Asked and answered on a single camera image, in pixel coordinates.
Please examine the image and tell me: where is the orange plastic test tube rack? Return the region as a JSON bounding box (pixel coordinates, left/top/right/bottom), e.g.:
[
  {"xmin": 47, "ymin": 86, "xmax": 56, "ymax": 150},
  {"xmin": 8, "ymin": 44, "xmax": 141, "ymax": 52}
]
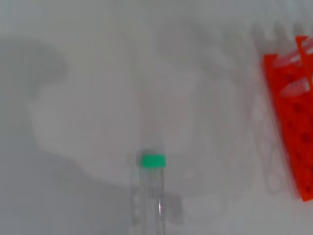
[{"xmin": 263, "ymin": 35, "xmax": 313, "ymax": 202}]

